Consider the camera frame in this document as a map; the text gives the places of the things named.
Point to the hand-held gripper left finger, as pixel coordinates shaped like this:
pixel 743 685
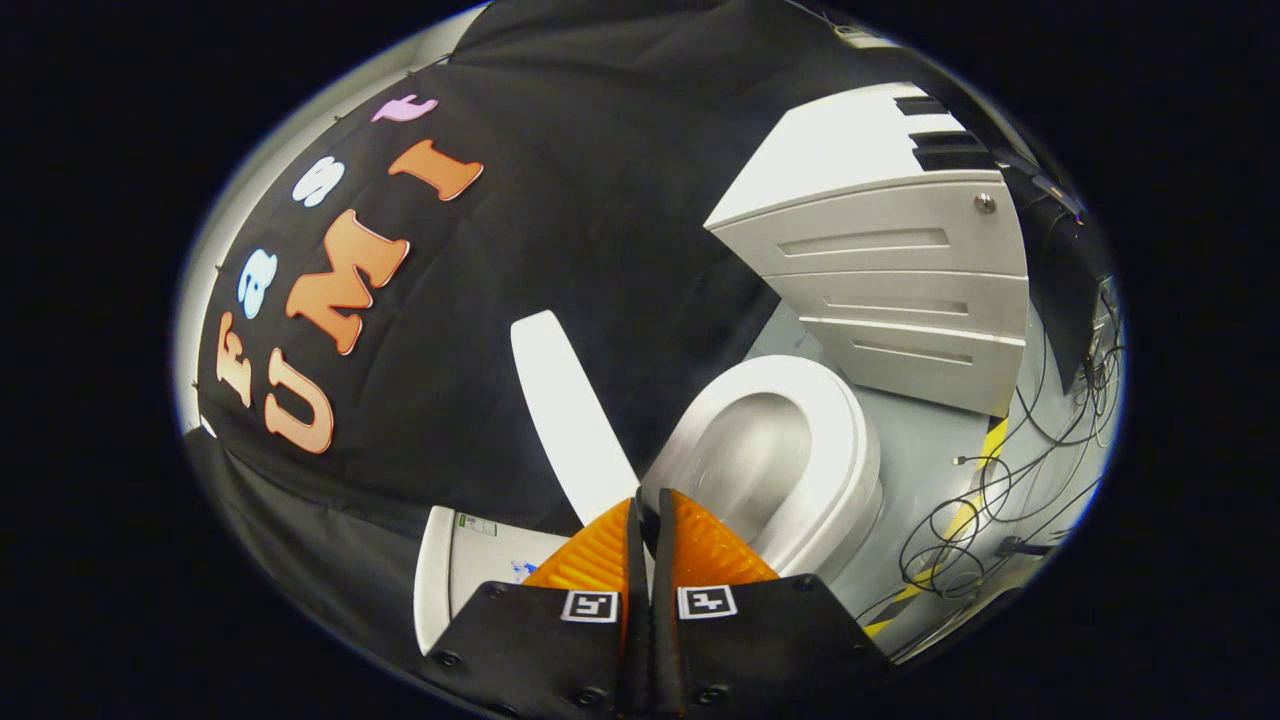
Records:
pixel 635 640

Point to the black backdrop cloth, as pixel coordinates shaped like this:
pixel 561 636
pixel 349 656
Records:
pixel 560 240

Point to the white toilet lid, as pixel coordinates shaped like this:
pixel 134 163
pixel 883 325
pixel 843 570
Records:
pixel 575 420

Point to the white drawer cabinet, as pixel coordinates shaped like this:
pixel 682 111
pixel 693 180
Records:
pixel 880 235

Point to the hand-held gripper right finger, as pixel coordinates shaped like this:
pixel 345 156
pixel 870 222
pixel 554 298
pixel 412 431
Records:
pixel 665 650

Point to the yellow black floor tape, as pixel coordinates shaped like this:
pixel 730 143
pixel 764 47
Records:
pixel 965 515

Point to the white toilet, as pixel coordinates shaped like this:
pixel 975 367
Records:
pixel 845 440

